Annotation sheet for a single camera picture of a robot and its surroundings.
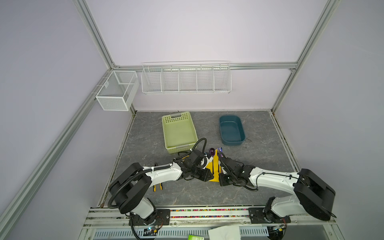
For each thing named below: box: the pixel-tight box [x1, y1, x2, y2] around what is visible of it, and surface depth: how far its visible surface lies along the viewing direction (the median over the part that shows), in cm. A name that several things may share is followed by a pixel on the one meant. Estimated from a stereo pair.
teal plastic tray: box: [219, 115, 246, 146], surface depth 111 cm
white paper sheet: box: [208, 225, 241, 240], surface depth 65 cm
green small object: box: [187, 234, 205, 240], surface depth 68 cm
